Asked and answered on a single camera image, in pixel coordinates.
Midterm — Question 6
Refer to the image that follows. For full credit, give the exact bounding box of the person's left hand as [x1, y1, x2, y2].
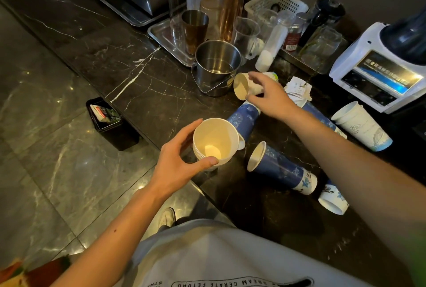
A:
[148, 118, 220, 201]

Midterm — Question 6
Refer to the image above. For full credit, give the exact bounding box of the person's right hand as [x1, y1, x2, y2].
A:
[245, 71, 302, 124]

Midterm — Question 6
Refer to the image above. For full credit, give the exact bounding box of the white printed paper cup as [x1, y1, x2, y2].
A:
[233, 72, 280, 101]
[331, 101, 393, 153]

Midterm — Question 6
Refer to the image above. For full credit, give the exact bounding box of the blue star-print paper cup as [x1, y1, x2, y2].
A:
[318, 178, 350, 216]
[247, 141, 319, 196]
[301, 101, 348, 139]
[227, 101, 262, 146]

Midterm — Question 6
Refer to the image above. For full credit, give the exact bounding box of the stack of white paper cups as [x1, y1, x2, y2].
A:
[192, 118, 246, 172]

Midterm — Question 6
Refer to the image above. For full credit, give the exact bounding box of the person's right forearm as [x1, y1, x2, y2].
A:
[284, 107, 426, 277]

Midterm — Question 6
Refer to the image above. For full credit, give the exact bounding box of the person's left forearm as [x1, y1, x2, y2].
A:
[50, 182, 170, 287]

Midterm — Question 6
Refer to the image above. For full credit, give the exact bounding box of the person's white shoe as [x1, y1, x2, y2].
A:
[158, 207, 176, 231]

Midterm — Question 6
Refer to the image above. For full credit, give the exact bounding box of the black floor trash bin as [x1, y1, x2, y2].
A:
[85, 96, 140, 152]

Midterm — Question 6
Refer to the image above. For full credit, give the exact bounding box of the person's white shirt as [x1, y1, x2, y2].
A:
[114, 219, 377, 287]

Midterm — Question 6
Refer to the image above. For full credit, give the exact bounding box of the black marble countertop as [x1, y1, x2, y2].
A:
[0, 0, 426, 287]

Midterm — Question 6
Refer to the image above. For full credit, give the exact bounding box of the person's right green sleeve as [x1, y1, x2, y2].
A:
[404, 230, 426, 287]

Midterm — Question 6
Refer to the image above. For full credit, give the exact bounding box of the pile of white receipts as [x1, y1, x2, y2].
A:
[283, 76, 313, 108]

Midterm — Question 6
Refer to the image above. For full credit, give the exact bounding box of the narrow steel tray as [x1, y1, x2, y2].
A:
[278, 39, 348, 76]

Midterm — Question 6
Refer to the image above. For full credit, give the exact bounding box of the clear tube with white powder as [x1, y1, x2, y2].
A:
[254, 10, 295, 73]

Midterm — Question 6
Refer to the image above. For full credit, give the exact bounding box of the stainless steel pail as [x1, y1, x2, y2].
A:
[190, 39, 243, 98]

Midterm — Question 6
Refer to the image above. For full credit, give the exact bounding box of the red spice jar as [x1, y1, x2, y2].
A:
[283, 12, 310, 52]

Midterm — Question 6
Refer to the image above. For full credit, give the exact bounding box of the clear glass pitcher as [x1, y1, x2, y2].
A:
[299, 25, 343, 71]

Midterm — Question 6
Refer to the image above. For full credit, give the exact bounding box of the clear plastic measuring jug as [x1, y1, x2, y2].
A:
[231, 16, 262, 64]

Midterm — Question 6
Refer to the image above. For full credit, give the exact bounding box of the clear jar with white powder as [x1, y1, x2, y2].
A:
[252, 9, 279, 56]

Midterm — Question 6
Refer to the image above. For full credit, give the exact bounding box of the white blender base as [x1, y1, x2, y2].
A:
[328, 22, 426, 115]

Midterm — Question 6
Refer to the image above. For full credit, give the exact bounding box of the red and white carton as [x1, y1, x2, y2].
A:
[90, 103, 121, 124]

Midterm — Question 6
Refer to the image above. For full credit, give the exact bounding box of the tall copper tumbler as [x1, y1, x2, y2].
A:
[219, 0, 246, 43]

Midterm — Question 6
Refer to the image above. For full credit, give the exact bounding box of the black lidded pot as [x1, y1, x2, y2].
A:
[298, 0, 346, 48]

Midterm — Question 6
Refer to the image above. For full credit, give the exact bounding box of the dark steel cup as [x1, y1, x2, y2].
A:
[181, 9, 209, 56]

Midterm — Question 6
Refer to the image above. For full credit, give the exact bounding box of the short gold tumbler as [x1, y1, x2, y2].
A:
[199, 0, 222, 41]

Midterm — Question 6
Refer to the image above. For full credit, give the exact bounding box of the wide steel tray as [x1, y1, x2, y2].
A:
[147, 18, 197, 68]

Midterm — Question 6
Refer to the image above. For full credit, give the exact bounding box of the dark blender jar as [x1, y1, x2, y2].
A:
[379, 7, 426, 66]

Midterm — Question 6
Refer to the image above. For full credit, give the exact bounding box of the printed cardboard fruit box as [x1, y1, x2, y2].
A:
[0, 254, 72, 287]

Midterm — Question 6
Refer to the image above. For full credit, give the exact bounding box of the black metal tray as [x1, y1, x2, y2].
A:
[81, 0, 187, 28]

